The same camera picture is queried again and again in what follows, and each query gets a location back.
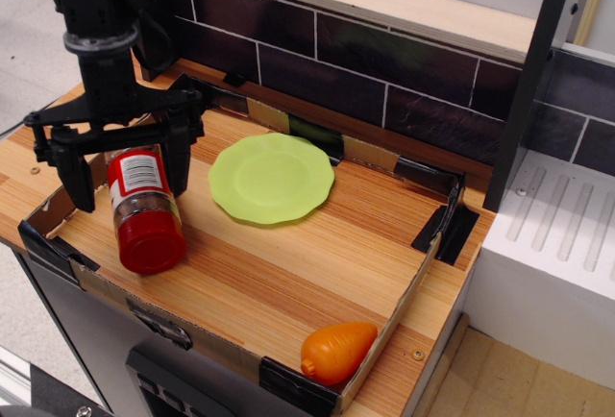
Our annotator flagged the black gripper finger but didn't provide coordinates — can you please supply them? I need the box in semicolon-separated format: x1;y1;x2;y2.
157;122;194;197
53;147;95;213

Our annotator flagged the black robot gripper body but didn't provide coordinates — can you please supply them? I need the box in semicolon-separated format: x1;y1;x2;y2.
24;37;205;165

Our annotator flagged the red-capped basil spice bottle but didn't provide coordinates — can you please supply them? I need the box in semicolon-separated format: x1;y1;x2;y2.
105;145;186;275

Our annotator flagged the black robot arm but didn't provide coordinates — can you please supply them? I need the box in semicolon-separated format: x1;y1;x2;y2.
24;0;205;212

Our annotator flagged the taped cardboard fence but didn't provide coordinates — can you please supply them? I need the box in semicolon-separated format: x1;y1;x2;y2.
26;98;493;416

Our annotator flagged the light green plastic plate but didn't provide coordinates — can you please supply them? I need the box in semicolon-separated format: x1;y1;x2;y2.
209;133;335;225

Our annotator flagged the black toy oven panel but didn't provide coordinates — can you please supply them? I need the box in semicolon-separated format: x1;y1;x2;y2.
125;347;251;417

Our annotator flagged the orange toy carrot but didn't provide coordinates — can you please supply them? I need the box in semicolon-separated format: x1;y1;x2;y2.
300;322;378;385

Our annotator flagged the white ridged drainboard sink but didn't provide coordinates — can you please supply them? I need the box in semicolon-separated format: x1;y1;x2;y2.
464;152;614;388

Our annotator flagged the dark grey vertical post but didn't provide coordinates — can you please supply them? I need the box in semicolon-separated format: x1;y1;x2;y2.
483;0;576;212

